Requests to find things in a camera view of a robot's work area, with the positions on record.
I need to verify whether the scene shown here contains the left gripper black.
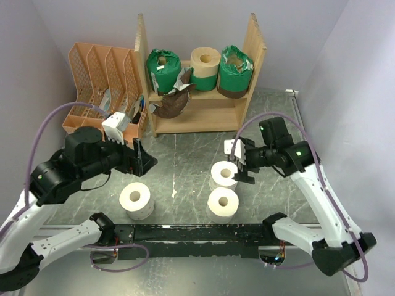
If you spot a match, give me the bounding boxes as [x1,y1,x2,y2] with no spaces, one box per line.
[80,129,159,179]

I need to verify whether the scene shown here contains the white paper roll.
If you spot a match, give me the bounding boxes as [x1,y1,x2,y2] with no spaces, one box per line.
[209,161,238,191]
[119,182,154,220]
[206,187,239,224]

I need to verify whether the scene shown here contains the green brown roll torn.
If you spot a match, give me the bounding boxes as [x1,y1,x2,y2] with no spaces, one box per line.
[217,45,254,99]

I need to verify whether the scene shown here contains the brown green paper roll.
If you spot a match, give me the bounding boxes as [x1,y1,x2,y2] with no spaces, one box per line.
[149,47,220,119]

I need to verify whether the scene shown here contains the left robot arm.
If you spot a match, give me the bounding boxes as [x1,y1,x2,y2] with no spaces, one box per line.
[1,126,157,293]

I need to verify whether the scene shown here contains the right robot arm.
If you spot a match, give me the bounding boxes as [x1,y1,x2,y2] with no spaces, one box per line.
[224,112,377,282]

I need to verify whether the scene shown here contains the wooden shelf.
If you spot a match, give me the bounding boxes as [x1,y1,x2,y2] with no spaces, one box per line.
[135,13,267,136]

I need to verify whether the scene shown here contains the items in organizer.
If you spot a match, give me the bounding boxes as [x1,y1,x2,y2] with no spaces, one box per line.
[98,89,145,124]

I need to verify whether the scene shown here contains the orange file organizer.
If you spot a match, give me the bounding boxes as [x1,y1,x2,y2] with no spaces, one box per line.
[62,43,148,142]

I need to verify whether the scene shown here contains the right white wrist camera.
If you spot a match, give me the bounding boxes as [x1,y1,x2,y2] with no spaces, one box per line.
[224,139,246,168]

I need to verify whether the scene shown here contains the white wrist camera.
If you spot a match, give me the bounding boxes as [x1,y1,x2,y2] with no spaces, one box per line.
[102,112,131,145]
[224,139,246,168]

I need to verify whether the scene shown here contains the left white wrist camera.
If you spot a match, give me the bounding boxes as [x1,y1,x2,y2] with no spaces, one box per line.
[102,112,131,145]

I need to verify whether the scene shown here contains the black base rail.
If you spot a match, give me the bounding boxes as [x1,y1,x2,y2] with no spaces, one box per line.
[77,212,299,263]

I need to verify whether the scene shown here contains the aluminium frame rail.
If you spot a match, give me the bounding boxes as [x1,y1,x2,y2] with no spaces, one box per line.
[9,89,362,296]

